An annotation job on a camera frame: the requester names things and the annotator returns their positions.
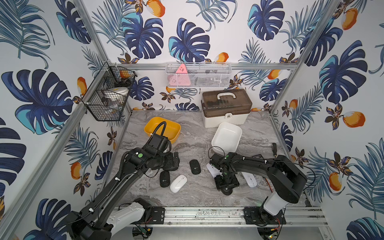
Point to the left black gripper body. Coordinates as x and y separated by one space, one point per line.
173 160

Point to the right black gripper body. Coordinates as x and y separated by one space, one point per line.
223 180

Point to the black mouse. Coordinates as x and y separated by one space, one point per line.
227 191
165 179
195 167

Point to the white mouse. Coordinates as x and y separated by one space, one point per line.
213 171
178 183
250 179

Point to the yellow plastic bin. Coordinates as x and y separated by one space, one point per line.
172 129

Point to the white plastic bin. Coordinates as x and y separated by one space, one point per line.
226 138

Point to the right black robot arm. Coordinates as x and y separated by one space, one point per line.
288 181

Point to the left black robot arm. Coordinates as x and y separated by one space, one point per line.
91 223

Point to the brown lid storage case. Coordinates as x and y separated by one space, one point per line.
226 106

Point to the white bowl in basket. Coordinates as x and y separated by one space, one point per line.
116 93

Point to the pink triangle object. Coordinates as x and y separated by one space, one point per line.
180 78

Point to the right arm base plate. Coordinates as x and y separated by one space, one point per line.
259 217

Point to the black handle screwdriver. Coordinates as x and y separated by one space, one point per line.
274 149

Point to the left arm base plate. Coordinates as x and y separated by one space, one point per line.
152 216

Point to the black wire basket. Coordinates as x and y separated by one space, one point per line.
101 108

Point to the clear wall shelf basket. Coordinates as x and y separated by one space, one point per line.
204 75

